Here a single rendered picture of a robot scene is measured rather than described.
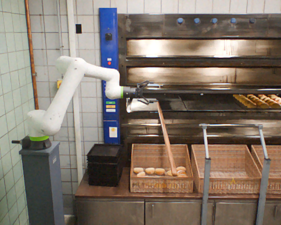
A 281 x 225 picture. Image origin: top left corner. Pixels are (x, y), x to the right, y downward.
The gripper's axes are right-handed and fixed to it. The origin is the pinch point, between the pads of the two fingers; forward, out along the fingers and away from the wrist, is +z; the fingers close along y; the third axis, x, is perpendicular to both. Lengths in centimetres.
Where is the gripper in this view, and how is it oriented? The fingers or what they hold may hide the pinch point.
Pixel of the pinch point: (156, 92)
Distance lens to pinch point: 229.3
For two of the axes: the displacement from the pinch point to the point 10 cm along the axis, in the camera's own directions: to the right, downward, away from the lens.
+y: 0.0, 9.6, 2.6
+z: 10.0, 0.0, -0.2
